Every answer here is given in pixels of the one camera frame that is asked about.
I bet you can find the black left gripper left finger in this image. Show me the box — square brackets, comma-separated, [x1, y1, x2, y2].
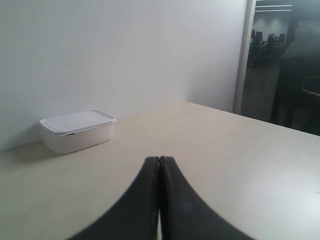
[70, 156, 160, 240]

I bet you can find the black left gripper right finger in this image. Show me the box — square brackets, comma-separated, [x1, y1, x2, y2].
[158, 156, 251, 240]

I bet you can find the white lidded plastic container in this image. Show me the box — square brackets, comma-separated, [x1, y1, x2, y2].
[39, 110, 117, 154]

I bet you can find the white partition edge post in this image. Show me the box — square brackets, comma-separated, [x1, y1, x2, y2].
[233, 0, 256, 115]

